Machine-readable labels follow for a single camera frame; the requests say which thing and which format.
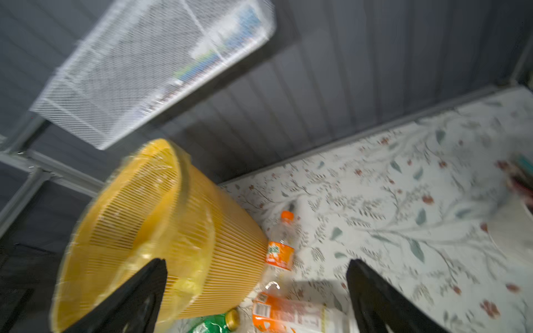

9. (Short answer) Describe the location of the green plastic bottle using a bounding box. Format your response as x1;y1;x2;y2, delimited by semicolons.
188;308;240;333

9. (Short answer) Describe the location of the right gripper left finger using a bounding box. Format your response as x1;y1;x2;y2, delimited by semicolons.
65;259;167;333

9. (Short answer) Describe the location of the yellow slatted waste bin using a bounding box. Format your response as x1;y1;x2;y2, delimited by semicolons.
50;139;268;332

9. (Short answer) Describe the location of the orange white label bottle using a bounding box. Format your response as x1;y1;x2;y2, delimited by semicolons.
252;293;359;333

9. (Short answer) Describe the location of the floral table mat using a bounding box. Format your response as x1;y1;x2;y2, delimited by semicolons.
223;87;532;332

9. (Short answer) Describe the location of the small orange soda bottle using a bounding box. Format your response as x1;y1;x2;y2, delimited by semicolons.
261;211;296;297

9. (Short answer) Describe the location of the white pen holder cup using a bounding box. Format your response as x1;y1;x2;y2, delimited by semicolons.
484;153;533;267

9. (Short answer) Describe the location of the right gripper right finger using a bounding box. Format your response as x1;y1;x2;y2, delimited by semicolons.
346;259;446;332

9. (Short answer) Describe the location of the white wire mesh basket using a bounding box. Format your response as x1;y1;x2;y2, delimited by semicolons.
31;1;276;150

